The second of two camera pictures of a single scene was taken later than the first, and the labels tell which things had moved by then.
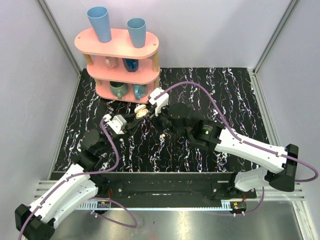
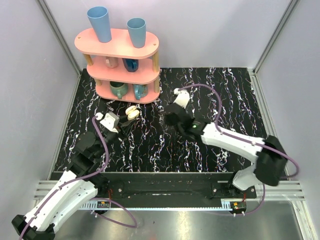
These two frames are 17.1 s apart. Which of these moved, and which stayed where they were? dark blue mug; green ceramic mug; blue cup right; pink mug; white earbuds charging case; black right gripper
Moved: white earbuds charging case; black right gripper
Stayed: green ceramic mug; dark blue mug; blue cup right; pink mug
